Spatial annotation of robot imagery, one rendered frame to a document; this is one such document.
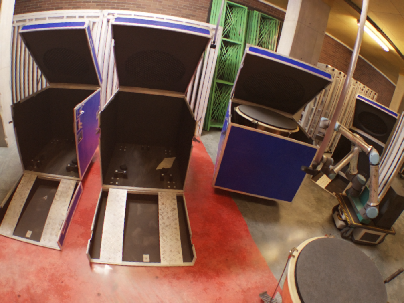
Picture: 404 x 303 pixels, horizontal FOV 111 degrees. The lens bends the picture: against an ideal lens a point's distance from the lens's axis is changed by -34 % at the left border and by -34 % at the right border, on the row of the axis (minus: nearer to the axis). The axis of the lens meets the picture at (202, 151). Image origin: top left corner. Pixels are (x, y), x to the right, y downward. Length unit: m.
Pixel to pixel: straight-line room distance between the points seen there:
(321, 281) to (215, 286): 0.95
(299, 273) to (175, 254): 1.11
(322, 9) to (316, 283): 3.65
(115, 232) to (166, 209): 0.55
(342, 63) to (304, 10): 4.32
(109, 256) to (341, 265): 1.65
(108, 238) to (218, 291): 1.02
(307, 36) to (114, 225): 3.58
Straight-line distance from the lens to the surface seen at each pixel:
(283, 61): 2.28
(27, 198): 2.41
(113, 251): 1.85
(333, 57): 7.22
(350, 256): 1.40
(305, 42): 3.55
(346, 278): 1.26
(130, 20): 1.90
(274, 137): 2.15
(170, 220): 2.00
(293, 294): 1.04
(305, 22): 3.55
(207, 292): 1.76
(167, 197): 2.14
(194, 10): 4.89
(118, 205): 2.07
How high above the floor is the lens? 1.57
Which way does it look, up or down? 27 degrees down
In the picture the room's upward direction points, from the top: 13 degrees clockwise
